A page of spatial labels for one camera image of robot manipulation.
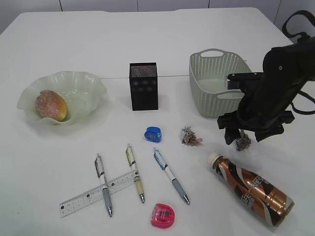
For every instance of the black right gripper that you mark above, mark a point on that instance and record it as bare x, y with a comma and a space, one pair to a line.
262, 113

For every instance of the paper scrap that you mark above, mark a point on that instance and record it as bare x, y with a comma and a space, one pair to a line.
188, 137
243, 142

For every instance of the brown coffee bottle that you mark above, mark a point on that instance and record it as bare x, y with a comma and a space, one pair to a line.
267, 201

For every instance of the sugared bread roll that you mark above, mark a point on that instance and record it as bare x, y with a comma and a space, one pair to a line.
51, 105

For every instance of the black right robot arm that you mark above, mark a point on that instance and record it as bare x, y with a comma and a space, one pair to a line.
288, 68

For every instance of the pale green plastic basket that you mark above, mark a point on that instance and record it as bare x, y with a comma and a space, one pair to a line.
208, 71

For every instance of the blue white pen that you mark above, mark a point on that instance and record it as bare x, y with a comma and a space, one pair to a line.
176, 184

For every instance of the blue pencil sharpener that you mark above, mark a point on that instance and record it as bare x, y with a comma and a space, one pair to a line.
153, 134

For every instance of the pink pencil sharpener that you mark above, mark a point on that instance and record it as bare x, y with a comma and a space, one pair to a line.
163, 216

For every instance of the yellow beige pen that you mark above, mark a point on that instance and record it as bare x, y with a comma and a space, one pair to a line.
137, 179

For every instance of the black mesh pen holder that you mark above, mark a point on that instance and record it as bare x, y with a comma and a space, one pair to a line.
143, 81

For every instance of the grey grip pen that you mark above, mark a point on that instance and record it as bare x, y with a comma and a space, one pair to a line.
99, 166

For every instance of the pale green wavy plate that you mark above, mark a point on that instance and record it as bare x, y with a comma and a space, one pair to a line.
82, 92

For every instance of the transparent plastic ruler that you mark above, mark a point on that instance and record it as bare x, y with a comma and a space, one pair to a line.
94, 195

